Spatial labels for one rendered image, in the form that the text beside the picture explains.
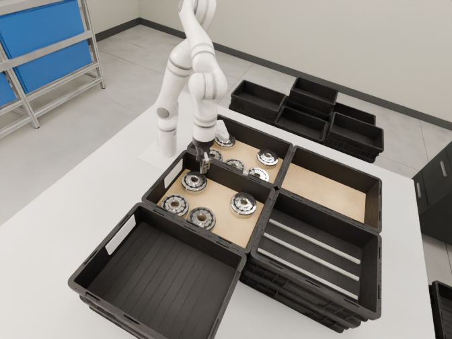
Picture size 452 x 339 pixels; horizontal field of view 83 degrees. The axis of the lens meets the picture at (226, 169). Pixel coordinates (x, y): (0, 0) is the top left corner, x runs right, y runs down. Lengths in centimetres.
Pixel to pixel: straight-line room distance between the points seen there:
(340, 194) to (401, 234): 38
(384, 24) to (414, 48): 45
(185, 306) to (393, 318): 77
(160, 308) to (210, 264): 20
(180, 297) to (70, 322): 35
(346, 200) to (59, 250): 116
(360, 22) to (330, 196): 288
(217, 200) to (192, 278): 31
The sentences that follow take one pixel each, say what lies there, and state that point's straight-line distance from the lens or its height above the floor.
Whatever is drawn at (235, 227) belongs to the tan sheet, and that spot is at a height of 83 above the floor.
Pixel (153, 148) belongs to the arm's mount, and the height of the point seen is 70.
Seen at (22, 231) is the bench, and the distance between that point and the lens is 123.
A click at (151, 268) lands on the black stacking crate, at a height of 83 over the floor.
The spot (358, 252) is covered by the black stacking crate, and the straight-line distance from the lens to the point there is 112.
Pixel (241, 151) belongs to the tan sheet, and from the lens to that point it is 123.
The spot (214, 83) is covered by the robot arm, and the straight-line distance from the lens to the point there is 70.
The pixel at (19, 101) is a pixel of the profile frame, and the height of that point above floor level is 30.
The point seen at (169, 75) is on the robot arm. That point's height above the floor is 116.
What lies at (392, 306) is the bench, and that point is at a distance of 126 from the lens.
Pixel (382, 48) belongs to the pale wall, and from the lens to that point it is 390.
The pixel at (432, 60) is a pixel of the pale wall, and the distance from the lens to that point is 402.
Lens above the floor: 166
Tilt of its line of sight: 47 degrees down
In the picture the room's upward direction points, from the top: 13 degrees clockwise
